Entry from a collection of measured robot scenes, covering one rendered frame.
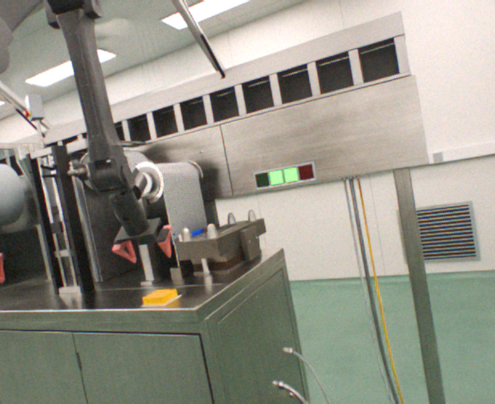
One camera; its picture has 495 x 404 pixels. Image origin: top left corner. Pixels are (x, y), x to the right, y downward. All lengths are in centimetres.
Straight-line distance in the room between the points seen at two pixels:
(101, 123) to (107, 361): 76
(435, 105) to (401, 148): 236
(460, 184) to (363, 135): 241
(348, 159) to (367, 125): 13
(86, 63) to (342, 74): 95
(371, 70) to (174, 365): 118
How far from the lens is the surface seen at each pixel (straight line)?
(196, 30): 155
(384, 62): 150
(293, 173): 145
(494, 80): 380
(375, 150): 140
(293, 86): 156
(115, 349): 128
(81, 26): 92
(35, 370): 162
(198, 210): 150
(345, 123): 141
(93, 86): 88
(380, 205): 377
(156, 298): 110
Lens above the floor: 119
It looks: 3 degrees down
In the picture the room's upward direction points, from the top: 10 degrees counter-clockwise
